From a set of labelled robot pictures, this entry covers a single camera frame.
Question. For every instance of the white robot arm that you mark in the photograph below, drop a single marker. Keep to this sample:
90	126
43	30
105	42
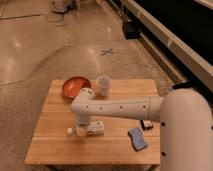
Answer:
184	115

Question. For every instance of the clear plastic cup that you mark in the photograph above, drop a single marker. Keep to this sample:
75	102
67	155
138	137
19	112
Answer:
103	84

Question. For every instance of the orange bowl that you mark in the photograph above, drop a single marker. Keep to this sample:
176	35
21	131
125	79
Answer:
73	85

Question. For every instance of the black red rectangular box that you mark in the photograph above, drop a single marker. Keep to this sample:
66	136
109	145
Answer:
146	125

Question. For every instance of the wooden table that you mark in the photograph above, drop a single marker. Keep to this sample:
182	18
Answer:
52	145

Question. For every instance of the black box on floor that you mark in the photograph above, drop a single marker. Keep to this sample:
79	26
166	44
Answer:
130	30

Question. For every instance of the blue sponge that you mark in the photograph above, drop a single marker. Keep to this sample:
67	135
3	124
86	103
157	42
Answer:
137	140

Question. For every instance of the white device with cable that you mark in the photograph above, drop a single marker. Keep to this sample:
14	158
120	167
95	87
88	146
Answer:
62	6

